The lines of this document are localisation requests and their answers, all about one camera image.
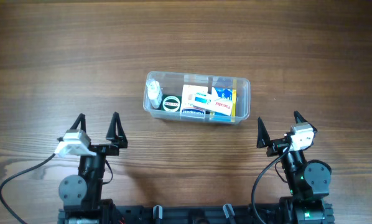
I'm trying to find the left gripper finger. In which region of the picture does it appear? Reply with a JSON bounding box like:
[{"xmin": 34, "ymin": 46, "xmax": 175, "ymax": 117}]
[
  {"xmin": 70, "ymin": 113, "xmax": 86, "ymax": 132},
  {"xmin": 106, "ymin": 112, "xmax": 128, "ymax": 146}
]

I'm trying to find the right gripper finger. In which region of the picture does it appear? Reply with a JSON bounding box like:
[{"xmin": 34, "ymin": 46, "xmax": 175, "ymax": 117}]
[
  {"xmin": 294, "ymin": 111, "xmax": 317, "ymax": 134},
  {"xmin": 256, "ymin": 117, "xmax": 271, "ymax": 148}
]

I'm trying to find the white spray bottle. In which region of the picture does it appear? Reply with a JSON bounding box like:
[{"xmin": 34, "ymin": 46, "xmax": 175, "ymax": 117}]
[{"xmin": 146, "ymin": 78, "xmax": 163, "ymax": 109}]

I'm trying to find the blue yellow VapoDrops box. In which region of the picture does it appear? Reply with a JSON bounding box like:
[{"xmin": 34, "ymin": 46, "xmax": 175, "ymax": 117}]
[{"xmin": 210, "ymin": 77, "xmax": 237, "ymax": 123}]

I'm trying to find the green round-logo packet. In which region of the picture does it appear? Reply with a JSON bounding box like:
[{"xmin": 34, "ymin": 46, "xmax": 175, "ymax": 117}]
[{"xmin": 160, "ymin": 95, "xmax": 182, "ymax": 113}]

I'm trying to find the white Panadol box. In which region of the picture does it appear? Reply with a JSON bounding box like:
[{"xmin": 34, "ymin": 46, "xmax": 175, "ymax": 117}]
[{"xmin": 190, "ymin": 92, "xmax": 233, "ymax": 116}]

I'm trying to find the white orange medicine box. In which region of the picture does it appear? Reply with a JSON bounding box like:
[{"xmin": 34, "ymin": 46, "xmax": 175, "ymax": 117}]
[{"xmin": 180, "ymin": 85, "xmax": 208, "ymax": 118}]

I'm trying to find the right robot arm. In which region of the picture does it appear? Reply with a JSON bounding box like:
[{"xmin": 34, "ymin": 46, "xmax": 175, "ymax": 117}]
[{"xmin": 251, "ymin": 111, "xmax": 332, "ymax": 223}]

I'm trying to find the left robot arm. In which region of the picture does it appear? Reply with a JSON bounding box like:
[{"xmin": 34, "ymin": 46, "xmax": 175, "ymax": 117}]
[{"xmin": 55, "ymin": 112, "xmax": 128, "ymax": 224}]

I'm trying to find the clear plastic container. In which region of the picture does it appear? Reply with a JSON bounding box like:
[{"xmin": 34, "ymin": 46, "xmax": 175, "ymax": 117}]
[{"xmin": 143, "ymin": 71, "xmax": 251, "ymax": 124}]

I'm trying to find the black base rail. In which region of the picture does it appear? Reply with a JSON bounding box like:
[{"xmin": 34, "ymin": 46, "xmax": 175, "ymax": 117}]
[{"xmin": 57, "ymin": 203, "xmax": 335, "ymax": 223}]

